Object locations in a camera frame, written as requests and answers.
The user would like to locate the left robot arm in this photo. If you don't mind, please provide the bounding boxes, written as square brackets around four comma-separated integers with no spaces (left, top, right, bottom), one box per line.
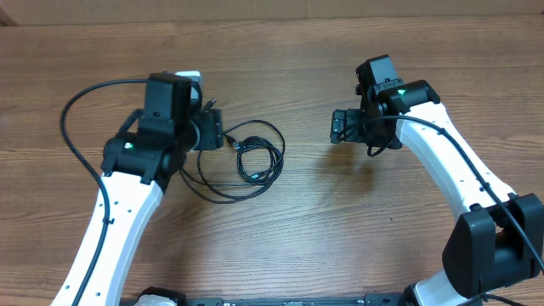
[53,71,223,305]

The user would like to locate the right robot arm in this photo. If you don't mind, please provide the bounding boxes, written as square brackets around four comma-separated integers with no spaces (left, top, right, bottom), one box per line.
[330,55,543,306]

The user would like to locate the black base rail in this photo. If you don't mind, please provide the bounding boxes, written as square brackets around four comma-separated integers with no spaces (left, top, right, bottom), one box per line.
[186,292,405,306]

